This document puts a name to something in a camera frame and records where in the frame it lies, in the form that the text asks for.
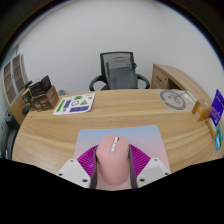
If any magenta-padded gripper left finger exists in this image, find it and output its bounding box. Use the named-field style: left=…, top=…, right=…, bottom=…
left=56, top=143, right=98, bottom=189

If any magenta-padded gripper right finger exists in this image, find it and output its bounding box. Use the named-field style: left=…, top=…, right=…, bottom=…
left=127, top=143, right=172, bottom=189

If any pink computer mouse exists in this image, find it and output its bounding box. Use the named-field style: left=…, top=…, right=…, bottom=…
left=95, top=134, right=131, bottom=186

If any pink-blue gradient mouse pad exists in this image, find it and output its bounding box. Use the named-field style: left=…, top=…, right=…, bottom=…
left=73, top=124, right=172, bottom=192

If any white printed sticker sheet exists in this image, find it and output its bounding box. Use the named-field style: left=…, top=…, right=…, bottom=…
left=52, top=92, right=96, bottom=116

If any black leather sofa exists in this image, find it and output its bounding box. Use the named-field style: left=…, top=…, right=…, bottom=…
left=0, top=114, right=18, bottom=160

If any teal card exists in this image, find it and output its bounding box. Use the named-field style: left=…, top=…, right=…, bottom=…
left=214, top=124, right=224, bottom=152

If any small orange box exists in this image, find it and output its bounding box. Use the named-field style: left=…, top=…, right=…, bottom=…
left=191, top=99, right=213, bottom=122

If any wide brown cardboard box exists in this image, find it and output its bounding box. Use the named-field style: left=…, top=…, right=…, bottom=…
left=31, top=85, right=60, bottom=112

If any purple sign card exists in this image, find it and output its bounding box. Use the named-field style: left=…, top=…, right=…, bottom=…
left=209, top=88, right=224, bottom=127

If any black cardboard box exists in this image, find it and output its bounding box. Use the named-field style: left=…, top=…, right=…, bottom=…
left=28, top=74, right=53, bottom=98

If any wooden side desk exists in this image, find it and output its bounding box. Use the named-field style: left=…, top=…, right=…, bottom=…
left=150, top=63, right=204, bottom=98

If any grey backpack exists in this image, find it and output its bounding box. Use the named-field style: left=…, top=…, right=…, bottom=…
left=105, top=56, right=139, bottom=90

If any wooden shelf cabinet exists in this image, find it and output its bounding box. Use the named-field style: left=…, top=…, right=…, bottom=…
left=0, top=53, right=31, bottom=116

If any black mesh office chair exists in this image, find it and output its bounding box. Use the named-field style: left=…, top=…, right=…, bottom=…
left=88, top=51, right=151, bottom=92

